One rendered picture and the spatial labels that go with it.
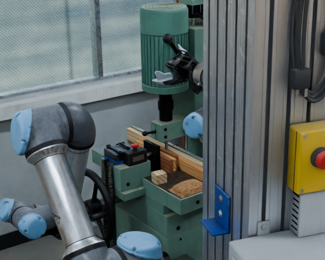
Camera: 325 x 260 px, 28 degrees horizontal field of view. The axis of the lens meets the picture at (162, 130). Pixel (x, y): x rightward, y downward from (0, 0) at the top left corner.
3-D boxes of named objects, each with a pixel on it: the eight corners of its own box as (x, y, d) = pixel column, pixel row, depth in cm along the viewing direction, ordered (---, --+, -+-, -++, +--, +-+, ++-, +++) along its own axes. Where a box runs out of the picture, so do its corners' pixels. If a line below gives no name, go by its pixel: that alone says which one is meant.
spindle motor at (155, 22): (132, 87, 245) (129, 5, 234) (169, 79, 255) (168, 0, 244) (160, 99, 232) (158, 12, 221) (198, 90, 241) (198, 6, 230)
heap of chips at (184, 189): (167, 189, 230) (167, 182, 229) (194, 180, 236) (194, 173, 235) (182, 197, 223) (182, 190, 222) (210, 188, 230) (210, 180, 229)
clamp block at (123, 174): (100, 179, 246) (99, 157, 243) (130, 170, 253) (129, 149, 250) (121, 193, 235) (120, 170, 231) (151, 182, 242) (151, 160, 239)
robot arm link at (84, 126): (92, 86, 184) (72, 202, 215) (57, 93, 178) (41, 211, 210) (112, 112, 178) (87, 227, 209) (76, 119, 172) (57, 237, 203)
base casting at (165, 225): (103, 196, 268) (101, 176, 265) (209, 161, 300) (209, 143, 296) (167, 240, 234) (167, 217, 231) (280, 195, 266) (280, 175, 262)
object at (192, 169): (137, 147, 267) (136, 138, 266) (141, 146, 268) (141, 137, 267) (233, 197, 223) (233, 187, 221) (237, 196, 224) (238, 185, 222)
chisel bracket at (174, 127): (150, 141, 250) (149, 120, 247) (179, 133, 258) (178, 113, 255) (161, 147, 245) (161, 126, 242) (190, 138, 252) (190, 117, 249)
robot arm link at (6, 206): (1, 225, 201) (-8, 216, 208) (32, 231, 208) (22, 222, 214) (10, 201, 201) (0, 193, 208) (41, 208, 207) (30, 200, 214)
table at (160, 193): (71, 167, 264) (70, 153, 262) (133, 149, 281) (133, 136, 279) (159, 224, 218) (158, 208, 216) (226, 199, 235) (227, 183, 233)
